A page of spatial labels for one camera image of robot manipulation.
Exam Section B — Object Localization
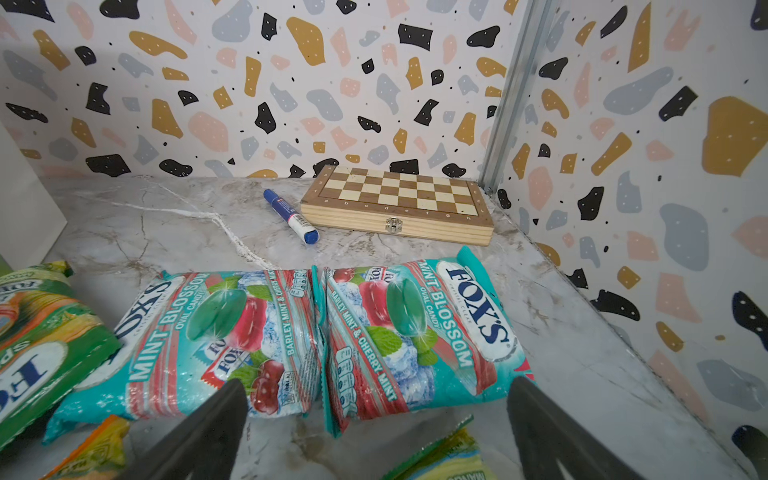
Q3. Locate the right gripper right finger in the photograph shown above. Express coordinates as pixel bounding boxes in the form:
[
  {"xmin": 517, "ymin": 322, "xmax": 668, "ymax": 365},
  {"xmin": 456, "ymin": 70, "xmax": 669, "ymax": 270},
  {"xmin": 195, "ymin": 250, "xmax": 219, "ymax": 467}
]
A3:
[{"xmin": 507, "ymin": 377, "xmax": 641, "ymax": 479}]

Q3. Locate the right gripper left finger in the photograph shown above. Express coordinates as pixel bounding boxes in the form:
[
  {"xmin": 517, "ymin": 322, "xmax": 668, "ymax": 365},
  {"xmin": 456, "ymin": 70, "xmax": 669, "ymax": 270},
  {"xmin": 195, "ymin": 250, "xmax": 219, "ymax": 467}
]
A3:
[{"xmin": 119, "ymin": 379, "xmax": 248, "ymax": 479}]

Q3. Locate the green spring tea candy bag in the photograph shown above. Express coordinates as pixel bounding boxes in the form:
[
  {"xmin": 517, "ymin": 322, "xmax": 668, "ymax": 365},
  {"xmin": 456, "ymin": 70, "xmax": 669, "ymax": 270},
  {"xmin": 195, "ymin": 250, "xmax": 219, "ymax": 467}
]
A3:
[{"xmin": 383, "ymin": 415, "xmax": 496, "ymax": 480}]

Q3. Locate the mint blossom candy bag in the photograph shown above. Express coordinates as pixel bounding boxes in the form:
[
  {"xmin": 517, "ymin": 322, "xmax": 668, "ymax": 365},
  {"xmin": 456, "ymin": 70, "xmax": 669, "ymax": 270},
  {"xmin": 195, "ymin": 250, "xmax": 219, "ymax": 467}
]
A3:
[
  {"xmin": 319, "ymin": 246, "xmax": 535, "ymax": 437},
  {"xmin": 43, "ymin": 268, "xmax": 324, "ymax": 444}
]

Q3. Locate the orange fruits candy bag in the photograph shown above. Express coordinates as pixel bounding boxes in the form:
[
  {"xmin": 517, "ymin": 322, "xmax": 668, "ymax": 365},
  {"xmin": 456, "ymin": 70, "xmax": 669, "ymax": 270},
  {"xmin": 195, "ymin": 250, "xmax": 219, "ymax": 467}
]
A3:
[{"xmin": 43, "ymin": 415, "xmax": 130, "ymax": 479}]

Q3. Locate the white floral paper bag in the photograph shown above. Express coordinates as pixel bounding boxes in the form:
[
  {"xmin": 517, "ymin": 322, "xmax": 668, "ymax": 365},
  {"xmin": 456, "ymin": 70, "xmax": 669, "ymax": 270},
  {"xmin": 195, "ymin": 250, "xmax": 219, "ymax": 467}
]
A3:
[{"xmin": 1, "ymin": 128, "xmax": 67, "ymax": 270}]

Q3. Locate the blue white marker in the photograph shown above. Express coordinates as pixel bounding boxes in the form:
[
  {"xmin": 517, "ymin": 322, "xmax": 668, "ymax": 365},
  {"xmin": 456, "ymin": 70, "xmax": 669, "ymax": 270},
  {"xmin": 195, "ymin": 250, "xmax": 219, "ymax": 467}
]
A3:
[{"xmin": 263, "ymin": 189, "xmax": 319, "ymax": 245}]

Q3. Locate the wooden chessboard box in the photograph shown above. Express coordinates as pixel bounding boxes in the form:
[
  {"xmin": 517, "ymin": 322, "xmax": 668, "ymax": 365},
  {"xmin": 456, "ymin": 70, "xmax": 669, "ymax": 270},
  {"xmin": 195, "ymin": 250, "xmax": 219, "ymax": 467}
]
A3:
[{"xmin": 300, "ymin": 165, "xmax": 494, "ymax": 246}]

